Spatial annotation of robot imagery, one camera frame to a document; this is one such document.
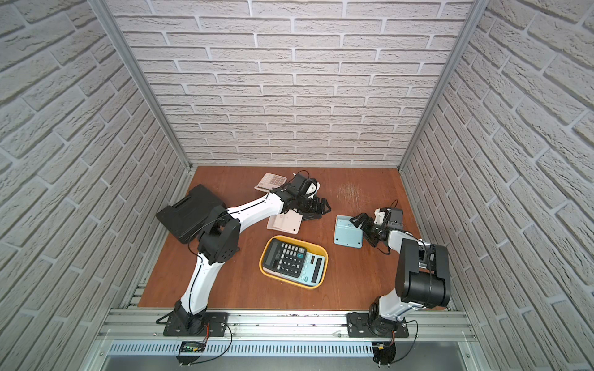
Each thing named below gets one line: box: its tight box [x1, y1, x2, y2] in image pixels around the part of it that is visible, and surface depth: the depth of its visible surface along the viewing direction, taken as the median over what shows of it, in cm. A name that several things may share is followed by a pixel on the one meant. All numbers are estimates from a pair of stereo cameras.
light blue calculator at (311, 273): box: [262, 251, 326, 287], surface depth 84 cm
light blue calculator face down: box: [333, 214, 364, 249], surface depth 96 cm
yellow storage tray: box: [259, 234, 329, 290], surface depth 86 cm
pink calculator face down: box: [266, 209, 304, 235], surface depth 97 cm
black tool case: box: [155, 183, 226, 244], surface depth 97 cm
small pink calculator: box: [253, 172, 287, 192], surface depth 113 cm
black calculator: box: [262, 238, 307, 279], surface depth 85 cm
